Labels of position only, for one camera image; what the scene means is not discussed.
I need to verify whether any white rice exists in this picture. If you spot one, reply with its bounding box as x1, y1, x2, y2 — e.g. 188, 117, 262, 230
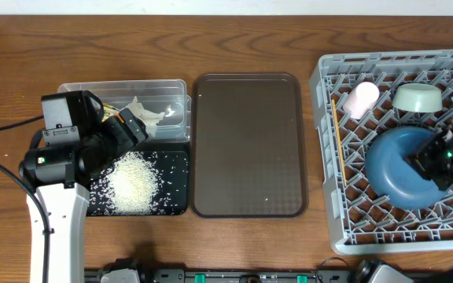
89, 151, 188, 216

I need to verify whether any grey dishwasher rack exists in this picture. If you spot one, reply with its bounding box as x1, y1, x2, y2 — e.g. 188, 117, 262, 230
309, 50, 453, 255

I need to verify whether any green yellow snack wrapper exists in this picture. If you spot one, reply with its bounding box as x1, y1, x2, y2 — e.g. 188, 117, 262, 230
102, 104, 121, 121

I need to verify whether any mint green small bowl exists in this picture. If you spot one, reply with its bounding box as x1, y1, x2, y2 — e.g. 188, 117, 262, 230
392, 83, 443, 113

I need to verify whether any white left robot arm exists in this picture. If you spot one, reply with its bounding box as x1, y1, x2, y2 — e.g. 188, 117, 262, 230
20, 108, 149, 282

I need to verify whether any white napkin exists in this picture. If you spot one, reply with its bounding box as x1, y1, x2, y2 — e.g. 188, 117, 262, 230
126, 96, 164, 137

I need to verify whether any brown serving tray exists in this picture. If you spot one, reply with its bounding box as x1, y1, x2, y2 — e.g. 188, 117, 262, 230
190, 73, 308, 219

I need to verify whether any pink plastic cup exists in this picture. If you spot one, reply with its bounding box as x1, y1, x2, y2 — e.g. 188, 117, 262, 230
343, 82, 380, 119

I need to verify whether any dark blue plate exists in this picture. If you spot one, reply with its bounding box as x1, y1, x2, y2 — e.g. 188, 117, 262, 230
365, 127, 447, 210

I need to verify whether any black food waste tray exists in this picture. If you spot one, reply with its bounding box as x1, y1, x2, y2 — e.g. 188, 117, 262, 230
87, 142, 191, 217

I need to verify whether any wooden chopstick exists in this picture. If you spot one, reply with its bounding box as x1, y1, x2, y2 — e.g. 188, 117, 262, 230
331, 99, 348, 188

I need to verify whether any clear plastic waste bin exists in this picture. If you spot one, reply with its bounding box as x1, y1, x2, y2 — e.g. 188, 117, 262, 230
58, 79, 191, 142

